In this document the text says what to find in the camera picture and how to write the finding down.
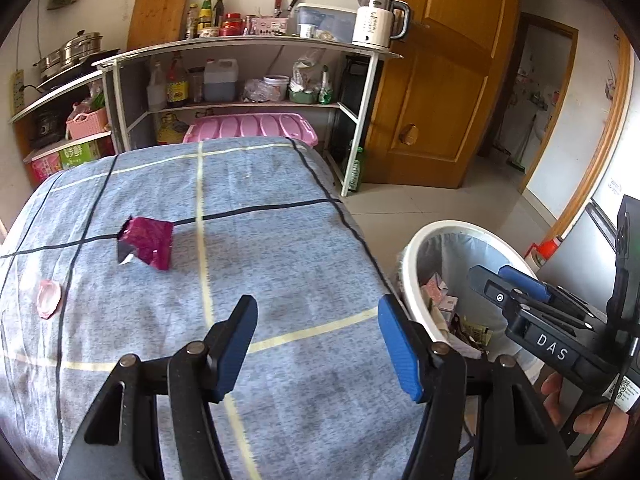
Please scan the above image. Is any person's right hand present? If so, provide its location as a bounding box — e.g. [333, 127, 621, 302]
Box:
[540, 370, 636, 476]

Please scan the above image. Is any dark liquid plastic jug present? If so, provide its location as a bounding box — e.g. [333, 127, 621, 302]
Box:
[203, 58, 238, 102]

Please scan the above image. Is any white power strip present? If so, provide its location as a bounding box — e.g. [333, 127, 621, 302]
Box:
[11, 70, 26, 113]

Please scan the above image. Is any black gas stove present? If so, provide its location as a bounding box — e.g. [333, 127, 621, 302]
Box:
[37, 50, 121, 92]

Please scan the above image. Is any yellow cooking oil bottle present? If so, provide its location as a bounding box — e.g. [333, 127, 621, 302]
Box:
[156, 112, 183, 146]

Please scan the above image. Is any white plastic tub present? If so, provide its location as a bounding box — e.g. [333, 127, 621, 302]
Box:
[262, 75, 290, 101]

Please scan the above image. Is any magenta snack packet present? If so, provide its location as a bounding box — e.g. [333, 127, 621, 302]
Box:
[116, 215, 175, 272]

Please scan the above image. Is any red carton box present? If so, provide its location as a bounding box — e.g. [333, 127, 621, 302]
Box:
[30, 152, 63, 183]

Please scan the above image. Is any silver refrigerator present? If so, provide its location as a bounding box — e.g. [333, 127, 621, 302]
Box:
[537, 60, 640, 286]

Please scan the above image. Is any white round trash bin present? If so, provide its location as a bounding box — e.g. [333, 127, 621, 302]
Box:
[397, 220, 546, 386]

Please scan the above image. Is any yellow label soy sauce bottle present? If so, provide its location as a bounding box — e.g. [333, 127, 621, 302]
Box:
[166, 52, 190, 107]

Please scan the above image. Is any clear plastic storage box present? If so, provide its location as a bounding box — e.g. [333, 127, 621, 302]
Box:
[294, 3, 358, 43]

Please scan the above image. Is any white metal shelf rack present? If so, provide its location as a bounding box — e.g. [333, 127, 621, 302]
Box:
[92, 35, 403, 198]

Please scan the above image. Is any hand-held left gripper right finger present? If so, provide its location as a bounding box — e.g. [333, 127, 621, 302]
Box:
[377, 294, 573, 480]

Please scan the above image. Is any green white packet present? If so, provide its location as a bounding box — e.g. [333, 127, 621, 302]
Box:
[317, 66, 335, 105]

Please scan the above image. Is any green carton box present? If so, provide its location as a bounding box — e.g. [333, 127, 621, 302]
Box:
[59, 139, 103, 171]

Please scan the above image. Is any clear plastic bottle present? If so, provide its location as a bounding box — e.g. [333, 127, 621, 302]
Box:
[146, 62, 167, 111]

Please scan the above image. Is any steel steamer pot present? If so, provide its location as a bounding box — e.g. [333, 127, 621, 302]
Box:
[34, 30, 103, 73]

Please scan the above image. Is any bamboo cutting board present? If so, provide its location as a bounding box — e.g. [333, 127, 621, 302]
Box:
[126, 0, 193, 51]

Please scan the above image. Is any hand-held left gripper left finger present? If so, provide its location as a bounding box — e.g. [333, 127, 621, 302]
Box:
[55, 294, 259, 480]

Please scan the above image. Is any small white shelf rack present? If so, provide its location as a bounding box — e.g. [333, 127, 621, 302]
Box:
[7, 67, 121, 161]

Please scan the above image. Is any wooden door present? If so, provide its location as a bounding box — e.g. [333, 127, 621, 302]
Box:
[360, 0, 523, 190]

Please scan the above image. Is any grey trash bag liner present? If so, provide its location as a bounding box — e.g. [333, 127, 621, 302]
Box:
[415, 227, 531, 311]

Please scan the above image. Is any blue checkered tablecloth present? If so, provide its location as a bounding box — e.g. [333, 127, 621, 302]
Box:
[0, 136, 481, 480]

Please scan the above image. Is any pink small wrapper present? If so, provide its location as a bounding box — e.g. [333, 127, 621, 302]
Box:
[36, 280, 63, 318]

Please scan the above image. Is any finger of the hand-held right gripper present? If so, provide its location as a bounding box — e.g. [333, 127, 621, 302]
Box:
[497, 265, 607, 319]
[467, 265, 597, 332]

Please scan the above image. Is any wooden door frame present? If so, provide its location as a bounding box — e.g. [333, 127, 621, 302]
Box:
[520, 10, 633, 235]

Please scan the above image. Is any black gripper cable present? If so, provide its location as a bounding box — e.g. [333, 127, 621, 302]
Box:
[575, 335, 640, 466]

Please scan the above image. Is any white plastic bag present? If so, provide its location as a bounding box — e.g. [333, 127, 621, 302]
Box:
[291, 50, 326, 92]

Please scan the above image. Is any white electric kettle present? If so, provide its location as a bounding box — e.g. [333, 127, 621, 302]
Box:
[351, 0, 411, 50]

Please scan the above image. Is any pink plastic storage box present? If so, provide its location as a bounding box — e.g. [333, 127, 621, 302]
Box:
[182, 112, 320, 150]

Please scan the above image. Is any red cap white bottle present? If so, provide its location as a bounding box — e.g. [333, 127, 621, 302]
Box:
[525, 237, 562, 273]

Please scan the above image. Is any pink plastic basket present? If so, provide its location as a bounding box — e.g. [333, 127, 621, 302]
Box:
[66, 107, 109, 141]

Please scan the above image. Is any small wall hanger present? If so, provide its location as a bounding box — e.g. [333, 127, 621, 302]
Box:
[604, 60, 620, 102]

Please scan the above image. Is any crumpled clear plastic bag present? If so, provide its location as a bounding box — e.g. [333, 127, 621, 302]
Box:
[242, 78, 273, 103]

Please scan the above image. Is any pink tissue box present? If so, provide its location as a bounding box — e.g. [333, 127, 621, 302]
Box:
[249, 16, 290, 36]

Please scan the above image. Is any olive snack wrapper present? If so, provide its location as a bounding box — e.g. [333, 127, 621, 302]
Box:
[461, 314, 494, 347]

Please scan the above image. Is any pink white small carton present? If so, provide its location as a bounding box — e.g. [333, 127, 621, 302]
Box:
[421, 272, 460, 325]

